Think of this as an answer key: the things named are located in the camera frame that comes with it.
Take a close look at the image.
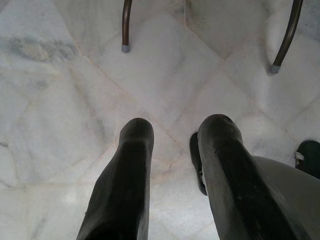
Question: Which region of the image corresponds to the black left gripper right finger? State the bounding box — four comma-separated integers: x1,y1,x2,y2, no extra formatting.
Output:
197,113,298,240

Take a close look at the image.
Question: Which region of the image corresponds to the brown metal chair leg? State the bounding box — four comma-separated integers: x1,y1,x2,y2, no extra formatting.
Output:
270,0,304,75
121,0,133,54

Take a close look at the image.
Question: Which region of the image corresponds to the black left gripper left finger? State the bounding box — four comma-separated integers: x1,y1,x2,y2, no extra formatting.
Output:
76,117,155,240

